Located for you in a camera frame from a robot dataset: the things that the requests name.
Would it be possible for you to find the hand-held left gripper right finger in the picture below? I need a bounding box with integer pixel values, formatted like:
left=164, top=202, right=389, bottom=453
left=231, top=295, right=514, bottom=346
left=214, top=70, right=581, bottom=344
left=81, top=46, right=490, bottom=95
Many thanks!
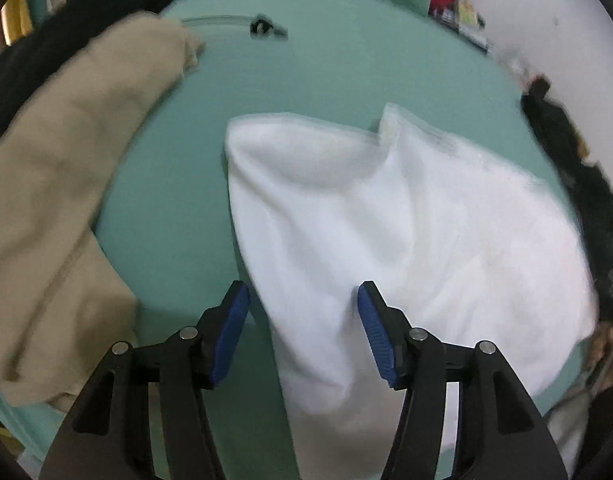
left=357, top=280, right=569, bottom=480

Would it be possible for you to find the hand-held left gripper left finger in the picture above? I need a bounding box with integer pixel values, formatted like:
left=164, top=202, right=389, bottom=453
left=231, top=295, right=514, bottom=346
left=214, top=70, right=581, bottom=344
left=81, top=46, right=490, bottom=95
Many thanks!
left=39, top=280, right=252, bottom=480

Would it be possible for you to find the white hooded jacket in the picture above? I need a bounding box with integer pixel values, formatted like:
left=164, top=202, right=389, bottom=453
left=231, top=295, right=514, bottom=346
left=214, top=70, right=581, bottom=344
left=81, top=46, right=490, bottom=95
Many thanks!
left=222, top=102, right=599, bottom=480

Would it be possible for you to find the pile of black clothes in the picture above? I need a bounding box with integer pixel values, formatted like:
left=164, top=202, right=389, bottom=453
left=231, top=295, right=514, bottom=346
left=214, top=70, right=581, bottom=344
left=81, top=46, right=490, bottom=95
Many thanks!
left=519, top=75, right=613, bottom=321

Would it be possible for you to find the beige garment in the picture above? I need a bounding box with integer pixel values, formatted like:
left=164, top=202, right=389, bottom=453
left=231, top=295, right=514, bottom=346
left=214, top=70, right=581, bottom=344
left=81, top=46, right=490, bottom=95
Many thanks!
left=0, top=12, right=207, bottom=413

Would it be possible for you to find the stack of books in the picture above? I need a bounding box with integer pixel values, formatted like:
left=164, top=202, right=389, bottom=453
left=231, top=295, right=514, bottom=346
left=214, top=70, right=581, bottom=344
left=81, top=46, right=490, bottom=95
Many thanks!
left=451, top=15, right=489, bottom=53

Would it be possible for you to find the yellow green snack bag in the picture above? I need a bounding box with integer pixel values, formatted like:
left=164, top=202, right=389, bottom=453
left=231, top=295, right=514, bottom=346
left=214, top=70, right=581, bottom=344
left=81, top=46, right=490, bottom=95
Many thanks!
left=456, top=0, right=482, bottom=26

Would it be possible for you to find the black garment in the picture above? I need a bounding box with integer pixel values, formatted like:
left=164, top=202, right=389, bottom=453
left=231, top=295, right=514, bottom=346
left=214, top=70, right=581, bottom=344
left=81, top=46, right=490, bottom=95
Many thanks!
left=0, top=0, right=190, bottom=146

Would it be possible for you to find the black cable with plug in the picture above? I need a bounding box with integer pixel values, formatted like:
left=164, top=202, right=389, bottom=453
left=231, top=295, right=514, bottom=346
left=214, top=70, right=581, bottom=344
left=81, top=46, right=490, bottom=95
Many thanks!
left=181, top=12, right=290, bottom=38

